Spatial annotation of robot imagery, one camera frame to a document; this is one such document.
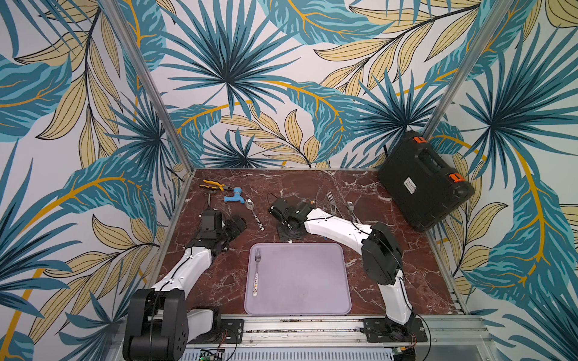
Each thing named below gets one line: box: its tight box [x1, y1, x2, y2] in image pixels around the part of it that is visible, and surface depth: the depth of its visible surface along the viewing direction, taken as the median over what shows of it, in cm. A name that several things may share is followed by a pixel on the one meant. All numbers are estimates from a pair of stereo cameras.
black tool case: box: [377, 130, 475, 233], surface depth 92 cm
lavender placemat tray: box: [243, 242, 353, 316], surface depth 85 cm
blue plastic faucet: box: [223, 186, 245, 204], surface depth 108 cm
